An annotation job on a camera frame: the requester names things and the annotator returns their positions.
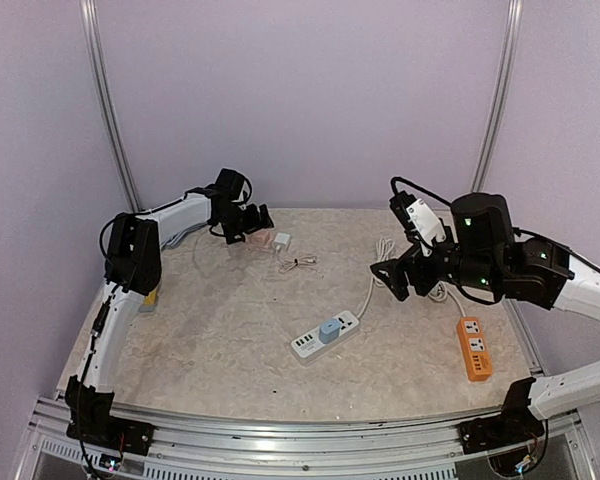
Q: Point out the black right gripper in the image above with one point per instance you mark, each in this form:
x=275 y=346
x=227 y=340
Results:
x=412 y=270

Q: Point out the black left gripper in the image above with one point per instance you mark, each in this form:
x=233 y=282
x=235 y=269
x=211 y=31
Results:
x=255 y=224

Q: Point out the pink plug adapter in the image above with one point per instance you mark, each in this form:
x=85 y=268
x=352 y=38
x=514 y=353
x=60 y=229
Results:
x=261 y=238

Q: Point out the white usb charger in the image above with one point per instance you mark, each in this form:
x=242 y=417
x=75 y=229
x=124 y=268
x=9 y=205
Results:
x=281 y=242

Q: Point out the small blue plug adapter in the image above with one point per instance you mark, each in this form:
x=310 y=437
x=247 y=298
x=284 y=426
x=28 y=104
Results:
x=329 y=331

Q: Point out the white power strip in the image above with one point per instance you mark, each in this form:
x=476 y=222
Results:
x=319 y=340

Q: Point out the orange power strip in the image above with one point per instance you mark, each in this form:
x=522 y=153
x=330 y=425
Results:
x=474 y=349

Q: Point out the yellow cube socket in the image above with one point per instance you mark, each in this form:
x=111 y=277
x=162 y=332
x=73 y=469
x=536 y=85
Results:
x=151 y=298

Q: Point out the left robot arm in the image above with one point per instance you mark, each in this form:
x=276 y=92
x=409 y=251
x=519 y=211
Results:
x=133 y=269

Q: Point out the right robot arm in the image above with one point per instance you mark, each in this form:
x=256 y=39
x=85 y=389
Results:
x=482 y=250

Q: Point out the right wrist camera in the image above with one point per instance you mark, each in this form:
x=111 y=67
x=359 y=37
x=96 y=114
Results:
x=421 y=226

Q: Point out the right aluminium post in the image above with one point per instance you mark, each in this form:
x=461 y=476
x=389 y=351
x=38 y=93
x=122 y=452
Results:
x=500 y=95

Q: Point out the aluminium post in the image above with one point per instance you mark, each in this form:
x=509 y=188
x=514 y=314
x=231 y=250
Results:
x=89 y=16
x=500 y=95

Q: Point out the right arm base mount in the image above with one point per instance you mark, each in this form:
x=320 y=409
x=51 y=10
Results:
x=513 y=424

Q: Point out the aluminium front rail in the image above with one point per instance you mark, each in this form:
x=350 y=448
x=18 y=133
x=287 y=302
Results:
x=189 y=446

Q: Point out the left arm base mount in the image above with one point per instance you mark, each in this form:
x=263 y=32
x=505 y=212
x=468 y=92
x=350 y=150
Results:
x=91 y=422

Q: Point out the left aluminium post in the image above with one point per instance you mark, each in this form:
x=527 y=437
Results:
x=89 y=16

